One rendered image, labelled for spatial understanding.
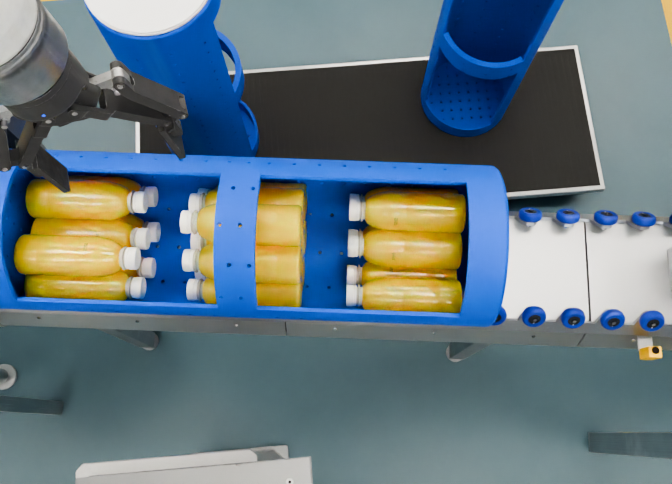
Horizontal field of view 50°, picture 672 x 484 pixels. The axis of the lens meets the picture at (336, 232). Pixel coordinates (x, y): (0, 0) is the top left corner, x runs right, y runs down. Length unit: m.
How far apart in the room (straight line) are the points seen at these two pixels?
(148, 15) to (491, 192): 0.80
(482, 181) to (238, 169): 0.40
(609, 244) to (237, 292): 0.77
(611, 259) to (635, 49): 1.46
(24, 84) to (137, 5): 0.98
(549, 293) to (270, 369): 1.12
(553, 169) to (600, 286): 0.96
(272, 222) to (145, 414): 1.32
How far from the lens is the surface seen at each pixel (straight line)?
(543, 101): 2.52
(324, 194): 1.39
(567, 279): 1.51
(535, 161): 2.43
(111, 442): 2.43
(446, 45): 2.02
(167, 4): 1.58
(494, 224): 1.17
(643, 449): 2.07
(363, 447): 2.33
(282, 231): 1.19
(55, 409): 2.43
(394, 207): 1.25
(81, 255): 1.29
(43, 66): 0.63
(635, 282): 1.55
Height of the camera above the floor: 2.33
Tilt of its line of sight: 75 degrees down
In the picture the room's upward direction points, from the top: straight up
